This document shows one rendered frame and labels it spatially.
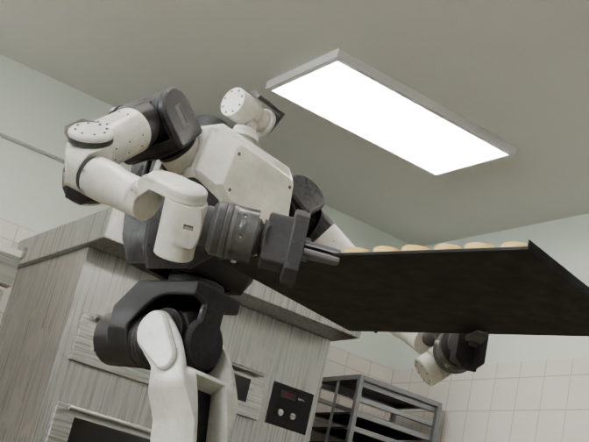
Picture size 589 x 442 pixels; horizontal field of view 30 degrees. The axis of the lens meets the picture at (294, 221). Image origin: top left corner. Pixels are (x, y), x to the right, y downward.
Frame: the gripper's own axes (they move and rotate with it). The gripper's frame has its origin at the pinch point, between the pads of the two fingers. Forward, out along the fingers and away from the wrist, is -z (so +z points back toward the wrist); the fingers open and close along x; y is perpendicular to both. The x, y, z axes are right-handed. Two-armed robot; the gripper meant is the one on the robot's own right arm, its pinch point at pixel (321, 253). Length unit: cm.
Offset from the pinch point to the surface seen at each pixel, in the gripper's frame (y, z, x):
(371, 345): 558, -87, 122
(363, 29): 284, -17, 201
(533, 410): 451, -172, 81
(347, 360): 550, -72, 106
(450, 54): 287, -60, 201
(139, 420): 373, 42, 14
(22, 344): 393, 110, 40
